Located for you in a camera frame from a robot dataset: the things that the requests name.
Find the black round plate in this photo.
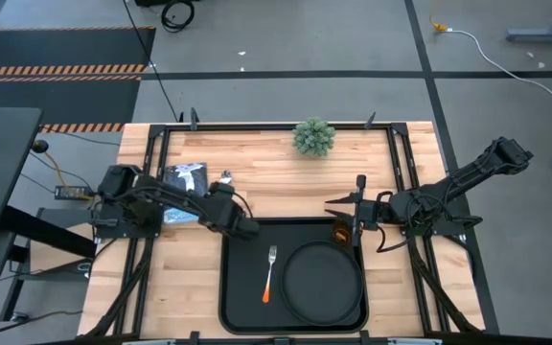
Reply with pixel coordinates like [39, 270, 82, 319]
[279, 239, 365, 327]

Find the amber faceted plastic cup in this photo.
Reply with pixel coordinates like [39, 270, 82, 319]
[332, 218, 355, 247]

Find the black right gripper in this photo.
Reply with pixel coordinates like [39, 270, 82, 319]
[324, 173, 393, 247]

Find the grey desk foot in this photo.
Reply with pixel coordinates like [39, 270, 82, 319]
[505, 0, 552, 44]

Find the white floor cable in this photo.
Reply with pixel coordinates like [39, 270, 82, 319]
[447, 27, 552, 107]

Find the orange thin cable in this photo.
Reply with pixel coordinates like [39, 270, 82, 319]
[43, 150, 91, 198]

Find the black right arm cable loop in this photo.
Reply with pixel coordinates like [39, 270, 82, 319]
[375, 224, 412, 255]

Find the coiled black cable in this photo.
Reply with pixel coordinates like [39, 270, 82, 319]
[160, 0, 196, 35]

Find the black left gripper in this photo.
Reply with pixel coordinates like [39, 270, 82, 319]
[198, 195, 262, 241]

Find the black mat hazard striped edge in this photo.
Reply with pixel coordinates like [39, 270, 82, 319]
[0, 25, 157, 78]
[0, 75, 142, 135]

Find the silver fork orange handle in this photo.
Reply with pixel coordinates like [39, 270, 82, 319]
[262, 244, 279, 305]

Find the black textured serving tray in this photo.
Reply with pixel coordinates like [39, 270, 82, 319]
[217, 217, 370, 335]

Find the yellow cable plug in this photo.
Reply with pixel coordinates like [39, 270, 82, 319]
[429, 13, 450, 35]

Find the long black floor cable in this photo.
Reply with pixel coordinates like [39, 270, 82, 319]
[122, 0, 182, 122]

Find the green potted artificial plant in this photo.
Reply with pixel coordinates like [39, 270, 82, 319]
[290, 116, 337, 159]

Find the black aluminium table frame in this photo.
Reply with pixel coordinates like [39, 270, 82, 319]
[80, 107, 489, 345]

